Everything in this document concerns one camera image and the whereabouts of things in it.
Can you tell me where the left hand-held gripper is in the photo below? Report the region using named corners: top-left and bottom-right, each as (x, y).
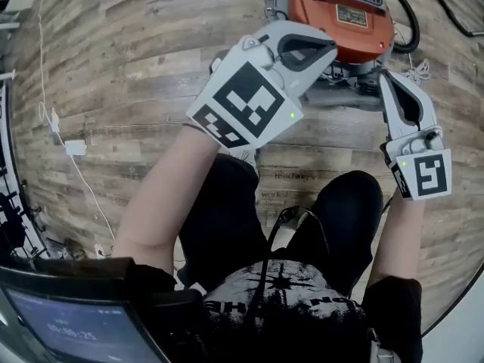
top-left (185, 20), bottom-right (339, 151)

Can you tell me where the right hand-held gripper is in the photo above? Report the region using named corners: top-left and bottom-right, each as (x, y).
top-left (378, 70), bottom-right (454, 203)

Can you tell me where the person's right forearm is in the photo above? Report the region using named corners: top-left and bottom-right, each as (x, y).
top-left (368, 193), bottom-right (427, 283)

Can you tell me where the person's left forearm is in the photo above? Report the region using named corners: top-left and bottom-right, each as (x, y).
top-left (112, 125), bottom-right (222, 260)

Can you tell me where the red teal vacuum cleaner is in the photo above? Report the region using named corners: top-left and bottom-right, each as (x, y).
top-left (263, 0), bottom-right (396, 90)

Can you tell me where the person's black white t-shirt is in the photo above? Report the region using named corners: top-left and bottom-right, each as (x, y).
top-left (124, 257), bottom-right (424, 363)

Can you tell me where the wide white power strip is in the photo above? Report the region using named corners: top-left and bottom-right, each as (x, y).
top-left (64, 139), bottom-right (88, 157)

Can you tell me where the black device box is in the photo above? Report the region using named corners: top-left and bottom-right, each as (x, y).
top-left (150, 287), bottom-right (213, 358)

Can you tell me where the white rack with black gear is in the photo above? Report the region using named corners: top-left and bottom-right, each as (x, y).
top-left (0, 85), bottom-right (50, 260)

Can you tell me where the black monitor blue screen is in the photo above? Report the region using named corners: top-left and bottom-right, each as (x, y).
top-left (0, 266), bottom-right (167, 363)

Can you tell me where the white cord bundle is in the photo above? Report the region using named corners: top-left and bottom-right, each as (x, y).
top-left (400, 57), bottom-right (432, 83)

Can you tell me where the black vacuum hose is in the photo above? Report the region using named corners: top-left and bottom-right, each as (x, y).
top-left (374, 0), bottom-right (421, 54)

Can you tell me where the black headset cable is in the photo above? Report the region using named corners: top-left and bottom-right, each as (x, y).
top-left (241, 205), bottom-right (334, 317)

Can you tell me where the white cable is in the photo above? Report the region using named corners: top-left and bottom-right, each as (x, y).
top-left (71, 154), bottom-right (116, 244)
top-left (37, 0), bottom-right (57, 128)

